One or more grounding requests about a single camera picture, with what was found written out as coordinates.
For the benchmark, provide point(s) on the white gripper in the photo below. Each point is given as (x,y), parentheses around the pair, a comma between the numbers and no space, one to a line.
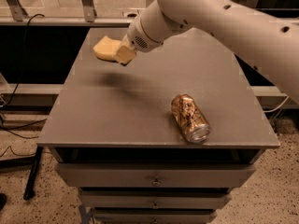
(137,38)

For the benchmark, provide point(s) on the yellow sponge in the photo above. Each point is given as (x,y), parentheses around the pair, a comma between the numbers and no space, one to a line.
(106,48)

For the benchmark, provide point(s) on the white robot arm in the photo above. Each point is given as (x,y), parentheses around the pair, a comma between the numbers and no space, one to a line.
(264,42)

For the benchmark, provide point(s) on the grey drawer cabinet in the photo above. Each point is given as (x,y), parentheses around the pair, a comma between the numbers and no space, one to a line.
(110,113)

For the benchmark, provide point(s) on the gold soda can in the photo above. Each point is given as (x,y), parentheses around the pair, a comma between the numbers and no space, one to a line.
(190,119)

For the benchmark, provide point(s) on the top grey drawer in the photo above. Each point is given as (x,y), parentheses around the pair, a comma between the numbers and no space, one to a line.
(154,175)

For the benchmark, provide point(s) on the grey drawer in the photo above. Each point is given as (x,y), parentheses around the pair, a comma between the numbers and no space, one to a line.
(154,175)
(154,199)
(160,216)

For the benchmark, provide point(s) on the middle grey drawer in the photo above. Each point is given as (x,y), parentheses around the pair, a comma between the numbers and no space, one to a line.
(154,199)

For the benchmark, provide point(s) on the bottom grey drawer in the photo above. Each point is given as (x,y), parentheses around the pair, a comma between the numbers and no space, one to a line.
(160,216)

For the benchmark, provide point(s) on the black table leg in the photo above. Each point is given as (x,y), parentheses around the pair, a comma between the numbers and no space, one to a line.
(29,190)

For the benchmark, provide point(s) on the metal railing frame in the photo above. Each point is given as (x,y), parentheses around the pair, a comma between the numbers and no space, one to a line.
(62,16)

